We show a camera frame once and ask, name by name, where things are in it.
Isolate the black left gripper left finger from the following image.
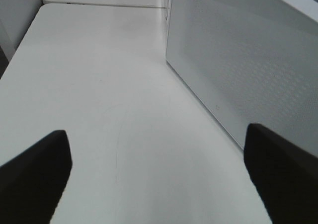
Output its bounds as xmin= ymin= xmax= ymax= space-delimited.
xmin=0 ymin=130 xmax=73 ymax=224

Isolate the white microwave door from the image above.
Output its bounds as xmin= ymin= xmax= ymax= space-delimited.
xmin=166 ymin=0 xmax=318 ymax=155

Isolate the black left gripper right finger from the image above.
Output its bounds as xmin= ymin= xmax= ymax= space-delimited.
xmin=243 ymin=123 xmax=318 ymax=224

